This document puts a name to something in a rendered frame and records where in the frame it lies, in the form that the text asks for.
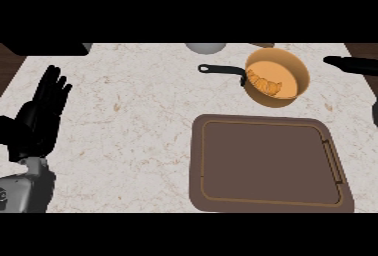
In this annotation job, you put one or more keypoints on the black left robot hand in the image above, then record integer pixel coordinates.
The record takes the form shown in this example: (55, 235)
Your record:
(39, 120)

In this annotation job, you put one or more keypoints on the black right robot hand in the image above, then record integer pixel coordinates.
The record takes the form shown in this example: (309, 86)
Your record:
(355, 65)

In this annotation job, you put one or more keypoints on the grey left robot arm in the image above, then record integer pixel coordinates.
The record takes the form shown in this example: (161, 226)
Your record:
(27, 190)

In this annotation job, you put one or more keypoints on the golden croissant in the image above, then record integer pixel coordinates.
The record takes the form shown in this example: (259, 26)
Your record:
(266, 85)

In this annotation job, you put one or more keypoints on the brown rectangular tray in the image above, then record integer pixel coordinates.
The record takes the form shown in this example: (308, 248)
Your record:
(266, 163)

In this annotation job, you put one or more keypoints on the small brown object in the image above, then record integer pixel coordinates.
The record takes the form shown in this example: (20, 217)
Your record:
(262, 44)

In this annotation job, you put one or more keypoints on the black appliance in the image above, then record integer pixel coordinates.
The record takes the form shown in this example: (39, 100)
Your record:
(45, 48)

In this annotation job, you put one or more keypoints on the grey round object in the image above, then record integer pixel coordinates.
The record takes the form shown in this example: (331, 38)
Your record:
(206, 47)

